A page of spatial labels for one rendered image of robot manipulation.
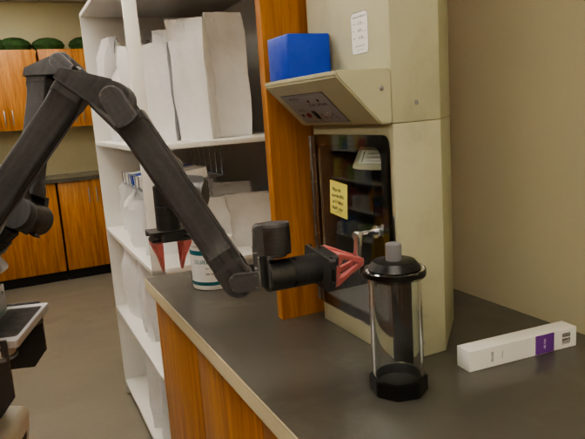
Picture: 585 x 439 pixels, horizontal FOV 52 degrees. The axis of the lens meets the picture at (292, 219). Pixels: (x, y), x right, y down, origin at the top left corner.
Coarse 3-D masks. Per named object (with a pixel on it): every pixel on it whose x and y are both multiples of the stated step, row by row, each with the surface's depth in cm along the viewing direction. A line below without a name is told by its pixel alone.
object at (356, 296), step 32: (320, 160) 136; (352, 160) 123; (384, 160) 113; (320, 192) 138; (352, 192) 125; (384, 192) 114; (320, 224) 140; (352, 224) 127; (384, 224) 116; (352, 288) 131
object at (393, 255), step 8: (392, 248) 102; (400, 248) 103; (384, 256) 107; (392, 256) 103; (400, 256) 103; (408, 256) 106; (376, 264) 102; (384, 264) 102; (392, 264) 101; (400, 264) 101; (408, 264) 101; (416, 264) 102; (376, 272) 101; (384, 272) 101; (392, 272) 100; (400, 272) 100; (408, 272) 100
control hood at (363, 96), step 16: (288, 80) 121; (304, 80) 116; (320, 80) 110; (336, 80) 106; (352, 80) 106; (368, 80) 107; (384, 80) 109; (336, 96) 112; (352, 96) 107; (368, 96) 108; (384, 96) 109; (352, 112) 114; (368, 112) 109; (384, 112) 109
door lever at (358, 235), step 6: (372, 228) 119; (378, 228) 117; (354, 234) 116; (360, 234) 116; (366, 234) 117; (372, 234) 118; (378, 234) 117; (354, 240) 117; (360, 240) 116; (354, 246) 117; (360, 246) 117; (354, 252) 117; (360, 252) 117; (354, 264) 118; (360, 270) 118
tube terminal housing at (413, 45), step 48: (336, 0) 122; (384, 0) 108; (432, 0) 111; (336, 48) 125; (384, 48) 110; (432, 48) 112; (432, 96) 114; (432, 144) 115; (432, 192) 117; (432, 240) 118; (432, 288) 120; (432, 336) 121
